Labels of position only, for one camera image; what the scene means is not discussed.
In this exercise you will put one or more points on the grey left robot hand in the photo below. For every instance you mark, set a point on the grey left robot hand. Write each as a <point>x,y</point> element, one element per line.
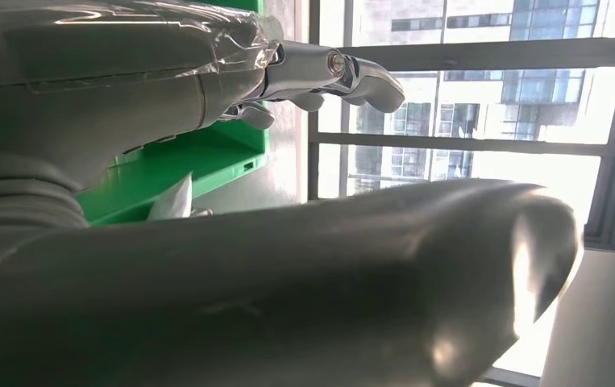
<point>232,294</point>

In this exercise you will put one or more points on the flat parcel with black lettering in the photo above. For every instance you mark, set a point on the flat parcel with black lettering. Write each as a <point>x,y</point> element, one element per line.
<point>173,203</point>

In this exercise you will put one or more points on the green plastic crate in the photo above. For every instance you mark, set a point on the green plastic crate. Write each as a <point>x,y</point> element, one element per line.
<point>179,171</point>

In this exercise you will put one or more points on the dark window frame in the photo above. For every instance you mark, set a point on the dark window frame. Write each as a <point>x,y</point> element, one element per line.
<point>472,53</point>

